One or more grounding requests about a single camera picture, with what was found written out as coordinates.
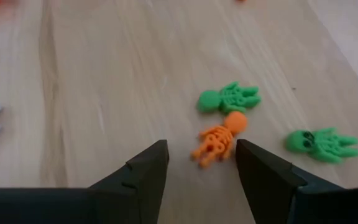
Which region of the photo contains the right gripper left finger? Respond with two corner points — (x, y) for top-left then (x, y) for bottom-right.
(88, 139), (170, 224)

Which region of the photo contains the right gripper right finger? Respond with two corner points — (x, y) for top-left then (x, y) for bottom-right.
(236, 139), (308, 224)

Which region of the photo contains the green skeleton figure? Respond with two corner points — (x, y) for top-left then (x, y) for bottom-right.
(284, 126), (358, 165)
(196, 81), (262, 114)

